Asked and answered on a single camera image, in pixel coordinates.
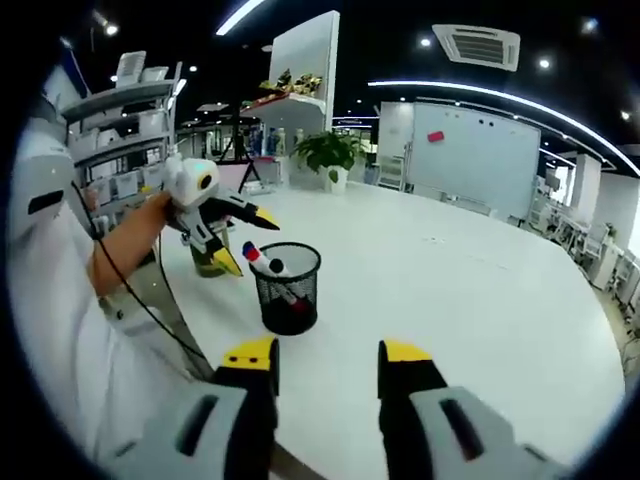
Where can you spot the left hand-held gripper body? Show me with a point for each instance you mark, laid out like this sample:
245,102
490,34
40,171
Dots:
192,182

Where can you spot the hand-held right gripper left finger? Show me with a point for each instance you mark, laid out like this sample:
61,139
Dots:
215,425

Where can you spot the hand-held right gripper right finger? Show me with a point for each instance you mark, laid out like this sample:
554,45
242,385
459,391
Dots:
450,425

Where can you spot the blue cap whiteboard marker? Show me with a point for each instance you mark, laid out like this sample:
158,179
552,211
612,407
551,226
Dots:
254,253

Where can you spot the black cap whiteboard marker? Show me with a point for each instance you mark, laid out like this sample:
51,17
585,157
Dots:
279,266

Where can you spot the black mesh pen holder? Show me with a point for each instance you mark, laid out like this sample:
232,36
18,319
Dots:
287,295

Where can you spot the red cap whiteboard marker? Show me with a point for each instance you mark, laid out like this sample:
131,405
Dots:
299,304

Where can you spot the large whiteboard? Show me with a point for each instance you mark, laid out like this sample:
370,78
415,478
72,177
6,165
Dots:
472,155

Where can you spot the red whiteboard eraser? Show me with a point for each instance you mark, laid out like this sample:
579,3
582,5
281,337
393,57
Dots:
435,136

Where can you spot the yellow green drink bottle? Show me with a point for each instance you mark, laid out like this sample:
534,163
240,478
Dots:
207,266

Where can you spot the black tripod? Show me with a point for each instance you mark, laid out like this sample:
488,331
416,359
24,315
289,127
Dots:
240,150

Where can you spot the grey storage rack with bins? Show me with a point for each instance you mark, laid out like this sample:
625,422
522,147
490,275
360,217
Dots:
125,125

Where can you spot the green potted plant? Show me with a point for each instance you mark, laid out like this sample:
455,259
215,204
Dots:
330,152

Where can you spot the white display shelf with snacks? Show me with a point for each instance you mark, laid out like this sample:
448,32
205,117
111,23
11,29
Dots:
305,65

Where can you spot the person in white shirt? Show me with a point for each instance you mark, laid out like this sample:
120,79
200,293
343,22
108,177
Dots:
60,310

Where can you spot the ceiling air conditioner vent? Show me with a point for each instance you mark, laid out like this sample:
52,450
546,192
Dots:
477,46

